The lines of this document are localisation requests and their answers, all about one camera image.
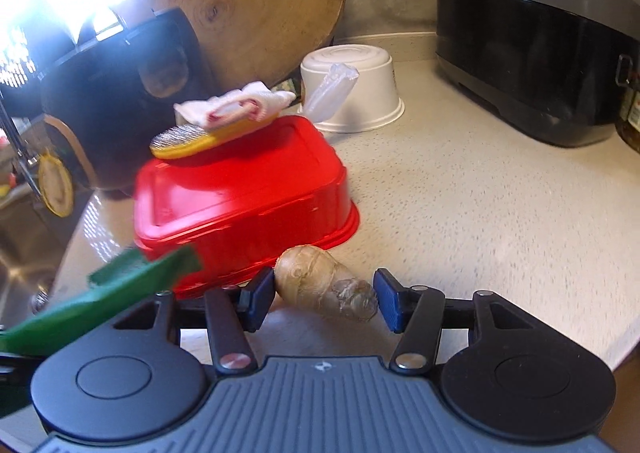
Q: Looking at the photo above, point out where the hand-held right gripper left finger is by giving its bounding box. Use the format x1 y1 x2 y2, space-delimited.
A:
113 267 277 376

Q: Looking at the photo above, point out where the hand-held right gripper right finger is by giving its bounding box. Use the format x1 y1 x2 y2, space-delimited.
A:
372 267 546 376

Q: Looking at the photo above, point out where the ginger root piece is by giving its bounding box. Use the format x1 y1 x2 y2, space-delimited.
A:
274 244 380 324

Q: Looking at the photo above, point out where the red plastic container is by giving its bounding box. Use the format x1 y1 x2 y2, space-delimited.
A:
132 114 361 299

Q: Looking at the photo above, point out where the green snack packet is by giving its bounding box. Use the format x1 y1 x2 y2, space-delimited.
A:
0 245 203 356

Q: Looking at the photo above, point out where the white plastic bowl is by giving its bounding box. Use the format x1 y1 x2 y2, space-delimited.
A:
297 44 405 134

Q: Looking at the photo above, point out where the yellow scrub brush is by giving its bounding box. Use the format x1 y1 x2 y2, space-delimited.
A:
149 113 281 160

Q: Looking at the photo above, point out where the white and red cloth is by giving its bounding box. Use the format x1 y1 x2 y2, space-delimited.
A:
172 80 297 129

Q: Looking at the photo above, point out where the clear plastic wrapper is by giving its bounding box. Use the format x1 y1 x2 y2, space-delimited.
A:
302 62 361 121

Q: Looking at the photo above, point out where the yellow round scrubber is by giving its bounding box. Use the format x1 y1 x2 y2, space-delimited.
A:
37 148 76 218

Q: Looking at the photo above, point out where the steel sink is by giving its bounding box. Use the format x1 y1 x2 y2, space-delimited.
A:
0 183 86 329

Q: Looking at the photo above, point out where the black rice cooker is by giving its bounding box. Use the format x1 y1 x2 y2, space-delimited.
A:
434 0 640 148

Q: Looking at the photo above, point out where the brown glass jar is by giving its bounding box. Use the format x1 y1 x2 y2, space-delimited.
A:
616 83 640 154

